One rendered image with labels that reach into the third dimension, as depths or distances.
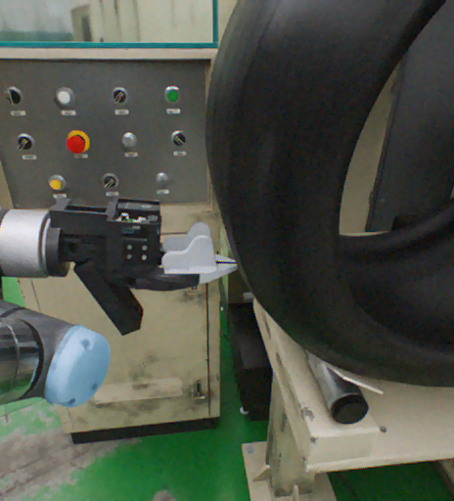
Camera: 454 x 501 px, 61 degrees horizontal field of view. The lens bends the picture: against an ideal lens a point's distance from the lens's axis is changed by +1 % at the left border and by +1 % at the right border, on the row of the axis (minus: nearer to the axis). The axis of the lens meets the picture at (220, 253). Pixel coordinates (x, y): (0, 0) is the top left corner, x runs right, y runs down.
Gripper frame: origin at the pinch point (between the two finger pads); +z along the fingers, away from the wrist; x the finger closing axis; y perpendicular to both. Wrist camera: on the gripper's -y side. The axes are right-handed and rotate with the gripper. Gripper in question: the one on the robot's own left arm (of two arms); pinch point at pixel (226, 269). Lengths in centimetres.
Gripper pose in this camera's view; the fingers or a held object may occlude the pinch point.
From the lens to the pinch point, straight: 47.1
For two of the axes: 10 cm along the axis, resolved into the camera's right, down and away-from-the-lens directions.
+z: 9.9, 0.6, 1.6
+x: -1.1, -4.8, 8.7
